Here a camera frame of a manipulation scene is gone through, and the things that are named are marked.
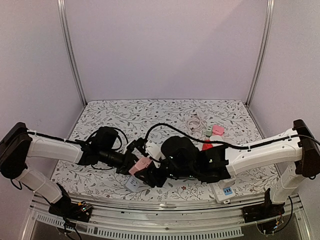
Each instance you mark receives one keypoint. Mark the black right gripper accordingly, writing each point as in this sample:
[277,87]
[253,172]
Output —
[155,175]

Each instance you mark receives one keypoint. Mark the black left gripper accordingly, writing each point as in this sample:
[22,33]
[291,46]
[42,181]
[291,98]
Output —
[129,158]

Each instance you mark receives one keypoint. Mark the pink cube socket adapter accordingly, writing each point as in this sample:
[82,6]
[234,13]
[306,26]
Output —
[141,164]

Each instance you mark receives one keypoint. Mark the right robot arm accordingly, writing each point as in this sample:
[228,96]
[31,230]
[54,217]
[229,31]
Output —
[295,146]

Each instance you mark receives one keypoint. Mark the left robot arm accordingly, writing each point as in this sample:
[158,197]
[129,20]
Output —
[21,143]

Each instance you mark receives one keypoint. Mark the red cube socket adapter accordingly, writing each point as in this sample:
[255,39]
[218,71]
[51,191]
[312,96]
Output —
[207,145]

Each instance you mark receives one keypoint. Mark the green usb plug adapter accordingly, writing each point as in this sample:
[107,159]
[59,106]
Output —
[209,131]

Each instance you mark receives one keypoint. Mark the white flat plug adapter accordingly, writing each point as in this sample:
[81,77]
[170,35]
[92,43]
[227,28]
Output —
[216,139]

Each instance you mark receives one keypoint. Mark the pink flat plug adapter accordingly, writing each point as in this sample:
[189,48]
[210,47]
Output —
[217,130]

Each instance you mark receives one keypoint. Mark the long white power strip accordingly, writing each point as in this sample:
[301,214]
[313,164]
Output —
[223,190]

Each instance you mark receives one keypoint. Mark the floral patterned table mat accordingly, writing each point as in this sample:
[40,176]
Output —
[163,118]

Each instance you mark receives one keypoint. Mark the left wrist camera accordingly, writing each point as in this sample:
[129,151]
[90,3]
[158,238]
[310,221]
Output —
[105,138]

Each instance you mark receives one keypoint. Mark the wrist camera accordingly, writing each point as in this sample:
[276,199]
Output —
[105,138]
[178,151]

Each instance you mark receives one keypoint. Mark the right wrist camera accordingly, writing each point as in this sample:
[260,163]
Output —
[178,151]

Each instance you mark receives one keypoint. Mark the aluminium front rail base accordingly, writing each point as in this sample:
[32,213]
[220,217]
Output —
[119,219]

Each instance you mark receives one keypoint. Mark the left aluminium frame post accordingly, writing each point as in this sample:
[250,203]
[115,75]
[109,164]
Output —
[61,6]

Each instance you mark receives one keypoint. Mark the aluminium frame post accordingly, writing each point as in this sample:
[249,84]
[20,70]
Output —
[61,6]
[262,51]

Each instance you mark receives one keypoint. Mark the right aluminium frame post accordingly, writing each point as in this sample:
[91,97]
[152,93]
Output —
[262,51]

